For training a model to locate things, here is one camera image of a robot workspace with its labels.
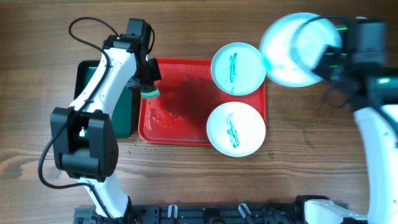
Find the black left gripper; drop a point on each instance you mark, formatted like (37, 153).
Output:
(155, 75)

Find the red plastic tray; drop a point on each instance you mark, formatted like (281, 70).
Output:
(187, 97)

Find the green scrubbing sponge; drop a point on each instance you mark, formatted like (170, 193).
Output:
(150, 92)

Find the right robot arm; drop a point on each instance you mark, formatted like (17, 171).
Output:
(371, 91)

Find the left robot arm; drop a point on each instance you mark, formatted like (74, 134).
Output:
(83, 140)

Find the black tray with green liquid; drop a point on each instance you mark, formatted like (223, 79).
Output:
(124, 118)

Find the white plate tray corner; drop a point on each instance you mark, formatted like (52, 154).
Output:
(238, 69)

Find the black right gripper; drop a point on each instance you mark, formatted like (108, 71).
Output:
(316, 66)

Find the white plate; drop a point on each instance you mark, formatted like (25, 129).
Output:
(236, 129)
(293, 45)

